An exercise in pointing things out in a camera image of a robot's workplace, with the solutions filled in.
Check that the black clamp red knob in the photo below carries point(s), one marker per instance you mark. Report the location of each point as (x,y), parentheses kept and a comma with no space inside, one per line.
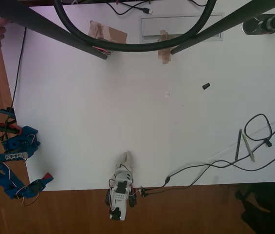
(133,200)

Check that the clear plastic ruler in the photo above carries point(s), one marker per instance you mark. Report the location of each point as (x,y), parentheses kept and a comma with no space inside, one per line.
(227,151)

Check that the small black cap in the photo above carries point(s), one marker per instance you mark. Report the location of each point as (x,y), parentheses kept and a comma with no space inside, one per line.
(206,86)

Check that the red toy bricks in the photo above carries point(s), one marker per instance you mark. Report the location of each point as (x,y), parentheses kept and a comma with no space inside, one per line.
(47,175)

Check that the red black table clamp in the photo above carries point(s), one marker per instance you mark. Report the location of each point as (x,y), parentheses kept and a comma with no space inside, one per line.
(8,128)

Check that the black tripod leg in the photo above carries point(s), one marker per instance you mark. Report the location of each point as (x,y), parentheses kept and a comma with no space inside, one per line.
(37,22)
(225,24)

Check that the green pen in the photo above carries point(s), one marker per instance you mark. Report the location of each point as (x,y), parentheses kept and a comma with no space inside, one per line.
(249,148)

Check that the black pen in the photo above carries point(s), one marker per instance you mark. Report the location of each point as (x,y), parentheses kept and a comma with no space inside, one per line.
(238,146)

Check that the narrow brown tape piece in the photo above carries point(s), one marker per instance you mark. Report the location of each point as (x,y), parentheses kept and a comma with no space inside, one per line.
(165,57)

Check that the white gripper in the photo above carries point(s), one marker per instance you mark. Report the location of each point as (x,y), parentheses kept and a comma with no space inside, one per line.
(124,163)

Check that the wide brown tape piece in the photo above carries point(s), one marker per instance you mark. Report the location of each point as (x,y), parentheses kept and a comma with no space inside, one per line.
(113,34)

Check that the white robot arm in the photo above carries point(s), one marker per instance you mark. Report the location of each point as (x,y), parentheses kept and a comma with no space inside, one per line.
(120,197)

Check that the black blue table clamp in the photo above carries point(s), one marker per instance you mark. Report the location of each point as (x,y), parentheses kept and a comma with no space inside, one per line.
(7,111)

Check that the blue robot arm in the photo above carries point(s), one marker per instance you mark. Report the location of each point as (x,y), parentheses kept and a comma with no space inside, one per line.
(5,157)

